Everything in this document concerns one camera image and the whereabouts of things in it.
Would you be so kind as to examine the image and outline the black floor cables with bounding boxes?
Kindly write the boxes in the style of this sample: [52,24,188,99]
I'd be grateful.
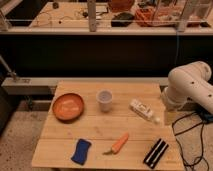
[171,109,213,171]

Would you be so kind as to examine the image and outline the orange bowl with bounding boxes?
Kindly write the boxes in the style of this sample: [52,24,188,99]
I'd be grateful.
[52,93,84,121]

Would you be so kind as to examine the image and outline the blue sponge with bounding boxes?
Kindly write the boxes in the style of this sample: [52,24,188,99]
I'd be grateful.
[71,139,91,165]

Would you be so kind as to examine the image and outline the grey metal rail beam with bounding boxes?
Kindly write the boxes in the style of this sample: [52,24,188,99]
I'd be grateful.
[1,77,168,95]

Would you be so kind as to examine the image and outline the orange toy carrot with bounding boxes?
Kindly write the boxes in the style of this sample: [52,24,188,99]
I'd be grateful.
[104,133,129,155]

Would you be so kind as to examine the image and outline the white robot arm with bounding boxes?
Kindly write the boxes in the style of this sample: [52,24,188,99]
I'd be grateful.
[161,61,213,114]

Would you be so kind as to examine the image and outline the white plastic bottle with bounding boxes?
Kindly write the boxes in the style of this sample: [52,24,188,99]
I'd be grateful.
[130,99,160,124]

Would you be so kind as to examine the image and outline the white ceramic cup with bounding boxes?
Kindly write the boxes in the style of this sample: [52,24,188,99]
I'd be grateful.
[96,90,113,112]

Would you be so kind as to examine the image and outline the wooden table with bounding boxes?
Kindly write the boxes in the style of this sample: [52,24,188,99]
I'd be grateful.
[32,82,184,171]

